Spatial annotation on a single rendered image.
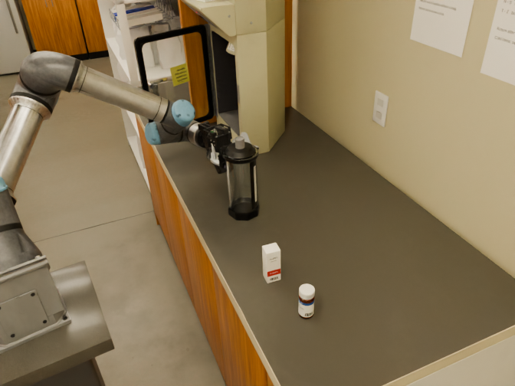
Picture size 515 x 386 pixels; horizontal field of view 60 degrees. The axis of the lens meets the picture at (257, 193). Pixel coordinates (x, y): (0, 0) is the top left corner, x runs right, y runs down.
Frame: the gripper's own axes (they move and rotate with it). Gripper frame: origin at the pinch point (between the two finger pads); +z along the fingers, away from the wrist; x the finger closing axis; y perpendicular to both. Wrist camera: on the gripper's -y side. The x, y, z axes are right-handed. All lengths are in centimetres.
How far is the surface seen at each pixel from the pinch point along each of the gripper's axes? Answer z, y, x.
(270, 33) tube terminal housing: -25, 28, 36
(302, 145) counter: -23, -18, 46
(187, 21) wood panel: -63, 32, 25
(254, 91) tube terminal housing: -26.5, 9.3, 27.0
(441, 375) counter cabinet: 70, -35, 1
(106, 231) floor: -159, -97, -8
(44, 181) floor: -250, -87, -20
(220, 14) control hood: -26.2, 37.4, 16.8
